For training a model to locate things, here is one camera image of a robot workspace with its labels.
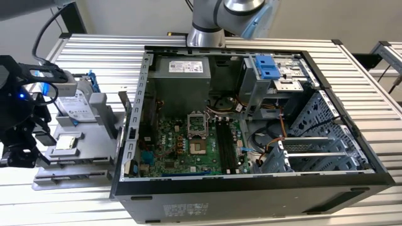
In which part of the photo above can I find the black table bracket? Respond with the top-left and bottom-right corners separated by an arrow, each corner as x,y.
351,53 -> 382,69

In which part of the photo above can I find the yellow white black wire bundle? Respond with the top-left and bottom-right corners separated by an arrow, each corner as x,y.
207,94 -> 245,116

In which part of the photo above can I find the metal socket cover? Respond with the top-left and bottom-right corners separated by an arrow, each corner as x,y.
187,110 -> 211,137

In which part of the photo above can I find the grey plastic parts rack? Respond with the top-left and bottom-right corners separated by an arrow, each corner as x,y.
30,90 -> 126,191

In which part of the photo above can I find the grey power supply unit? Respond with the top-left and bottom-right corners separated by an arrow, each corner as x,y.
146,56 -> 211,113

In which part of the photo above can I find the black metal post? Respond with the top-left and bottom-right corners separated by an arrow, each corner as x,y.
58,2 -> 88,34

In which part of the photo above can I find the teal board connector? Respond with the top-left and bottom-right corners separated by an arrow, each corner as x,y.
140,152 -> 154,165

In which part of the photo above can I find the blue expansion slot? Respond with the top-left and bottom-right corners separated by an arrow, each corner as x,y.
161,170 -> 211,177

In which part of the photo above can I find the blue plastic drive latch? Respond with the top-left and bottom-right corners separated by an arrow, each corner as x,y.
255,54 -> 279,80

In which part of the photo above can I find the wire locking lever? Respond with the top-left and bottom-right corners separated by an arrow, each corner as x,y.
204,110 -> 211,138

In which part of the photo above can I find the perforated metal disk bay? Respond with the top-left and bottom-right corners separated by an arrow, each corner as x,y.
260,90 -> 374,174

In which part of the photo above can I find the black open PC case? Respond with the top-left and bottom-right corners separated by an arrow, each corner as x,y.
109,44 -> 396,224

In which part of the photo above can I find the grey metal drive cage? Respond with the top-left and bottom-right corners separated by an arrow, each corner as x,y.
237,53 -> 315,121

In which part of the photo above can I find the aluminium frame side table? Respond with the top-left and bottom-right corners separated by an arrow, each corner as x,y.
368,41 -> 402,78

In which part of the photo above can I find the orange power wire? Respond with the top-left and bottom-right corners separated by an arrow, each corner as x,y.
255,113 -> 288,168

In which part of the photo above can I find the green Dell motherboard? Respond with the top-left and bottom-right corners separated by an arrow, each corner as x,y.
137,117 -> 252,177

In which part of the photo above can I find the graphics card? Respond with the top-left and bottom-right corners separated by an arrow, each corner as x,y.
117,90 -> 134,125

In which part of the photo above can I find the silver CPU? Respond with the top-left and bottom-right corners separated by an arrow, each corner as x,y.
54,135 -> 77,150

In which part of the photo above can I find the thick black camera cable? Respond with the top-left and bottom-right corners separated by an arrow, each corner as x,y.
30,0 -> 77,69

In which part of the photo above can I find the CPU socket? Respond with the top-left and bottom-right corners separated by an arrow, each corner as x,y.
187,137 -> 209,156

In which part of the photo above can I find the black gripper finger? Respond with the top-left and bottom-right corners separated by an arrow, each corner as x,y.
30,105 -> 57,148
0,131 -> 50,168

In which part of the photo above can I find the hard disk in blue carrier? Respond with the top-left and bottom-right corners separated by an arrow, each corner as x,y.
40,69 -> 101,127

